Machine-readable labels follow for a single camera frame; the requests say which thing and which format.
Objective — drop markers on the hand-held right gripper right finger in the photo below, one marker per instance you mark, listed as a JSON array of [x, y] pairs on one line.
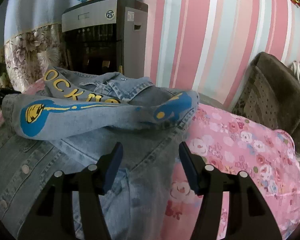
[[190, 171]]

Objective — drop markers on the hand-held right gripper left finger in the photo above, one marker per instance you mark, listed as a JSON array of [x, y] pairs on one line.
[[112, 171]]

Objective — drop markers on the printed denim jacket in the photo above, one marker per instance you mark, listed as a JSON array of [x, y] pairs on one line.
[[90, 130]]

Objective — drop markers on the brown chair with clothes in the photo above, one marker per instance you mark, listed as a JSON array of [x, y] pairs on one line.
[[272, 97]]

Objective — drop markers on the floral curtain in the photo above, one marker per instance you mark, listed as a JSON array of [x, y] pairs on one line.
[[27, 52]]

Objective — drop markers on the pink floral bed sheet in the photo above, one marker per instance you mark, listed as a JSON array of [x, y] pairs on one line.
[[240, 155]]

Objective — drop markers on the silver black water dispenser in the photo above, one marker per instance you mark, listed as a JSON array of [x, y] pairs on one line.
[[100, 37]]

